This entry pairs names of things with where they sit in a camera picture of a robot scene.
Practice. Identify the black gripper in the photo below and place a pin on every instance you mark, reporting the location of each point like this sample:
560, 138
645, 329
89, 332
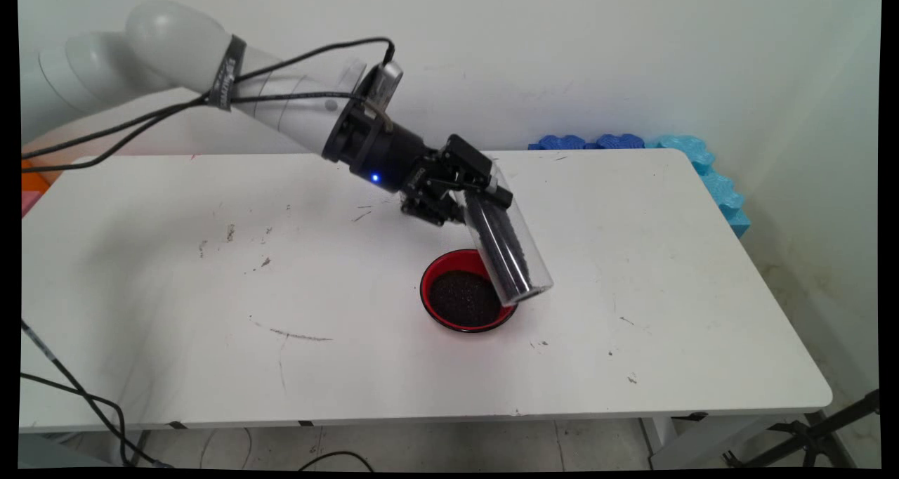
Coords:
386, 152

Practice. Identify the clear plastic jar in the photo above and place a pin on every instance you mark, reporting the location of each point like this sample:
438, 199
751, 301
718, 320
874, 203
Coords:
520, 254

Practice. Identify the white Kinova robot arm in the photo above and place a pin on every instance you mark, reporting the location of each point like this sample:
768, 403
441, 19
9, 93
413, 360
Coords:
168, 36

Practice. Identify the red bowl with black seeds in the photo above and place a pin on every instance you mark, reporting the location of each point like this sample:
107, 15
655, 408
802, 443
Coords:
456, 303

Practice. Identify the light blue foam mat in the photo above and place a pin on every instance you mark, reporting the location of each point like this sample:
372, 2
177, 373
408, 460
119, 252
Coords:
723, 194

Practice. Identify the orange block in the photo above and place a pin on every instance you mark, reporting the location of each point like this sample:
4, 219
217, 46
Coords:
31, 180

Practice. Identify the pink block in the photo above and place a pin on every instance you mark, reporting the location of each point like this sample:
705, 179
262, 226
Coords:
29, 204

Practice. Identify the black tripod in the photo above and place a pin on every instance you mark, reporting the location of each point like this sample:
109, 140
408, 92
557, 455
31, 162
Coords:
815, 433

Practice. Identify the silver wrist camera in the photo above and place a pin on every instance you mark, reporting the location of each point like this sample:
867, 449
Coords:
386, 82

